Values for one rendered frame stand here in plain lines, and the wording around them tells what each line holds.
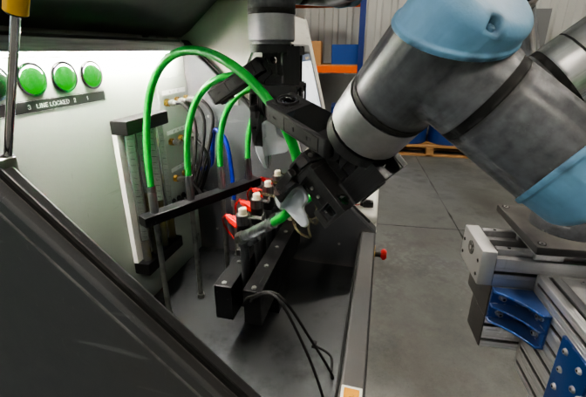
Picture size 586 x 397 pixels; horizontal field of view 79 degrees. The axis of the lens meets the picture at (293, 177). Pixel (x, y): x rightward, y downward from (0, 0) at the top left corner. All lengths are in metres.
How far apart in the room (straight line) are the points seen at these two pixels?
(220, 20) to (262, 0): 0.46
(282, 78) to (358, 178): 0.28
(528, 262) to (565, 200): 0.69
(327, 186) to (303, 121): 0.07
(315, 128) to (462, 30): 0.19
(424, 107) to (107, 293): 0.34
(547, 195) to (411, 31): 0.14
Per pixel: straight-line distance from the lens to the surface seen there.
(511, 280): 0.99
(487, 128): 0.27
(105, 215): 0.82
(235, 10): 1.02
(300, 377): 0.78
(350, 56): 5.87
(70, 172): 0.74
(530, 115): 0.27
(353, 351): 0.67
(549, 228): 0.97
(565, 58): 0.41
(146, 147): 0.75
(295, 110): 0.41
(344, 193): 0.38
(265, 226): 0.55
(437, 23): 0.25
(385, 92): 0.28
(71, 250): 0.43
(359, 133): 0.31
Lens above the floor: 1.42
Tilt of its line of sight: 20 degrees down
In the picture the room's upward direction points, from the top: straight up
